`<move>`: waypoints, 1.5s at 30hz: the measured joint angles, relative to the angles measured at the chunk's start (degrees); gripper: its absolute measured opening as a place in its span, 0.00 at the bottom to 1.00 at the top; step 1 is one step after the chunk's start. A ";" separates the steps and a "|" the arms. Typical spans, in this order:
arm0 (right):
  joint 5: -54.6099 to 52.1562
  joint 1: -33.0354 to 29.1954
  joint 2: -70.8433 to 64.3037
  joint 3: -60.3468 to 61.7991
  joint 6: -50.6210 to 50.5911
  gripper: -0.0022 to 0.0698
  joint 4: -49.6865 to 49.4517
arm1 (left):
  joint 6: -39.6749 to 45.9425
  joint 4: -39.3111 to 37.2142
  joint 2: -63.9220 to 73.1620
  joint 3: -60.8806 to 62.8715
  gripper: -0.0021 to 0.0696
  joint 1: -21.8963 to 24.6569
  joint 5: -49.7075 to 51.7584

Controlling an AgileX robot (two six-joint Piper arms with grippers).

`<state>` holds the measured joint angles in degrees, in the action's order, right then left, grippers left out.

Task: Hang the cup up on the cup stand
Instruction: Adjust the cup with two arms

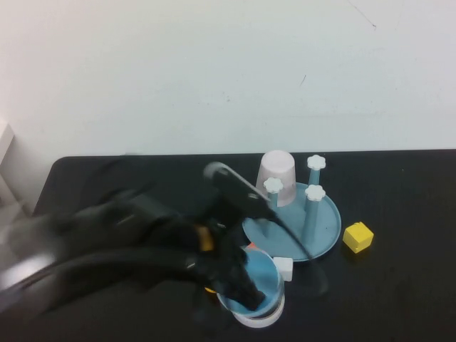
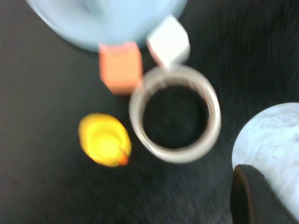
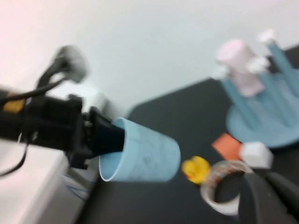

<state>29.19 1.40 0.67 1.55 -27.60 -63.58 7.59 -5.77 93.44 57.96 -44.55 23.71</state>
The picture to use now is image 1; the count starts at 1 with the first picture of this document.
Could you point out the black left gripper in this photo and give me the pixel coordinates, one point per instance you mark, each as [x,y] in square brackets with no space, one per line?
[217,242]

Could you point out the light blue cup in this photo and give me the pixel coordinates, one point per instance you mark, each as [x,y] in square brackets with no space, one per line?
[267,276]

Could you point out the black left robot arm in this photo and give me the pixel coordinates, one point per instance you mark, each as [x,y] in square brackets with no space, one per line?
[107,228]

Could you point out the blue cup stand with pegs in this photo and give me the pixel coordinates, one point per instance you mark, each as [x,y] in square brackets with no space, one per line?
[320,228]

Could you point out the pink cup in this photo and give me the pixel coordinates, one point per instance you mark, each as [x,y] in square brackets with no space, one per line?
[276,171]

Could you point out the yellow rubber duck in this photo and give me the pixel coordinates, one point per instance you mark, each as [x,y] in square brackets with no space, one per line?
[210,290]

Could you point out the white tape roll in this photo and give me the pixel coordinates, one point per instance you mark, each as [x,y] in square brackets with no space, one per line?
[270,317]

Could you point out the white cube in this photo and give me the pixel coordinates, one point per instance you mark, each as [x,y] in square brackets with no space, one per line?
[284,268]

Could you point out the yellow cube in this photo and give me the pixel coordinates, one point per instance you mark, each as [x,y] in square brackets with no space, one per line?
[357,237]

